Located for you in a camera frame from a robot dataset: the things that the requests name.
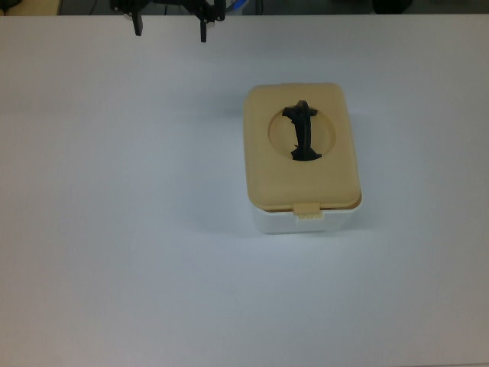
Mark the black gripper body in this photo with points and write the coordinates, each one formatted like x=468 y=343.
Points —
x=168 y=2

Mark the white plastic tool case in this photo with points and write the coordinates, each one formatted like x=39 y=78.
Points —
x=286 y=223

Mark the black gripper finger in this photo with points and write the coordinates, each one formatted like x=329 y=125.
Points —
x=138 y=25
x=210 y=11

